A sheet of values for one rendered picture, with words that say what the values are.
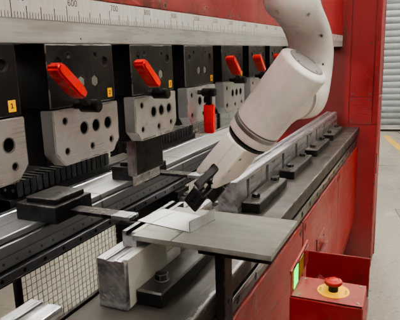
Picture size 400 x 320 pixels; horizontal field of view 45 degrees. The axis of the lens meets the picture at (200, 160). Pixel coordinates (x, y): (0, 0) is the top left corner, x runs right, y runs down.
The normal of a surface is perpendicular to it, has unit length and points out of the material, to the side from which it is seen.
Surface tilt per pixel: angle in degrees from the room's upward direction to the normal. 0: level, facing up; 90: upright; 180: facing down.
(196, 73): 90
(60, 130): 90
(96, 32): 90
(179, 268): 0
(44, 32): 90
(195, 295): 0
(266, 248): 0
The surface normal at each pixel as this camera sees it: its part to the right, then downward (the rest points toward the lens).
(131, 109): -0.42, 0.21
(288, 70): -0.62, 0.15
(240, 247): -0.03, -0.98
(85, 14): 0.91, 0.07
